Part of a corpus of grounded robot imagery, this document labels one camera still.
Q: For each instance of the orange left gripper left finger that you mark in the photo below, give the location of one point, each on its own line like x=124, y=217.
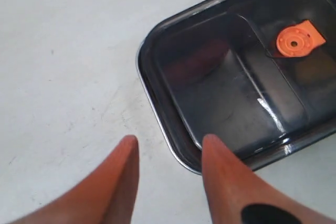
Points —
x=106, y=195

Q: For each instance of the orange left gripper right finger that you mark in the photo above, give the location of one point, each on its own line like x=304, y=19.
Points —
x=235, y=194

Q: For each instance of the dark transparent lunch box lid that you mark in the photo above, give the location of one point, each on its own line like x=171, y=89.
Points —
x=251, y=100

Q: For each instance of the red toy sausage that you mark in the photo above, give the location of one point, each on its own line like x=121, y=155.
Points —
x=199, y=62

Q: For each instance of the yellow toy cheese wedge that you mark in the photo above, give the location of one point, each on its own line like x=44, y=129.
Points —
x=315, y=69

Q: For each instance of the steel two-compartment lunch box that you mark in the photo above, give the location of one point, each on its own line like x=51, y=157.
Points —
x=178, y=141

